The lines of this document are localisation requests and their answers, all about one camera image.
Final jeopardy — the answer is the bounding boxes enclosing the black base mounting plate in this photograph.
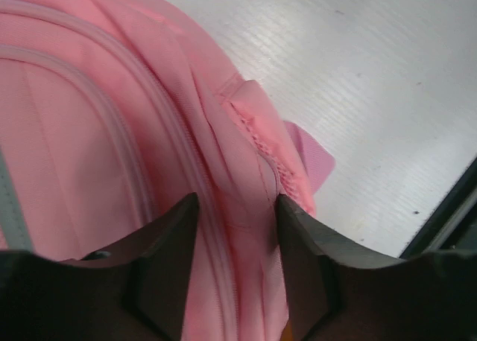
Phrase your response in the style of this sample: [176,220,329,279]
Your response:
[401,162,476,259]

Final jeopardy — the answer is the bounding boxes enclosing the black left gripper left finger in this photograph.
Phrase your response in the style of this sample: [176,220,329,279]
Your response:
[1,194,199,340]

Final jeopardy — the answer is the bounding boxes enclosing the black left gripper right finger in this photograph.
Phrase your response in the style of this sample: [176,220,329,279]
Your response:
[277,195,476,340]

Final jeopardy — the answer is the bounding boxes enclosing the pink student backpack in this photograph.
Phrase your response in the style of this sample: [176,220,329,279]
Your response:
[1,0,335,340]

